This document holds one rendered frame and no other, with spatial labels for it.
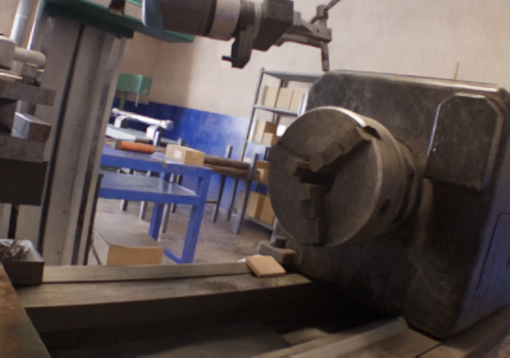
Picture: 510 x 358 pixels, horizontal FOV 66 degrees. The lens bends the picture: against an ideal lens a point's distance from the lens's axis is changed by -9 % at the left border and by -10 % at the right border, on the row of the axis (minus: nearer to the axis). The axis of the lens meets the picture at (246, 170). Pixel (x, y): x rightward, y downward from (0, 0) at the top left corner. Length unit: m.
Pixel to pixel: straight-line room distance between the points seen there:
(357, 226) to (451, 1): 4.30
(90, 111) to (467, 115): 1.25
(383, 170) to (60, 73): 1.20
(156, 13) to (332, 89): 0.48
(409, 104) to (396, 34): 4.11
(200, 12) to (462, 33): 4.09
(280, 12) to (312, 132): 0.22
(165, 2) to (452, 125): 0.54
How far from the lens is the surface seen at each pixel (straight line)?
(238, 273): 0.96
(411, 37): 4.92
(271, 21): 0.77
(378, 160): 0.70
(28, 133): 0.59
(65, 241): 1.72
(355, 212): 0.71
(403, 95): 0.93
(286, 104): 5.19
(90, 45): 1.64
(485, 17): 4.68
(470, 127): 0.81
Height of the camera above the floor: 1.13
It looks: 5 degrees down
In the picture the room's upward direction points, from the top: 13 degrees clockwise
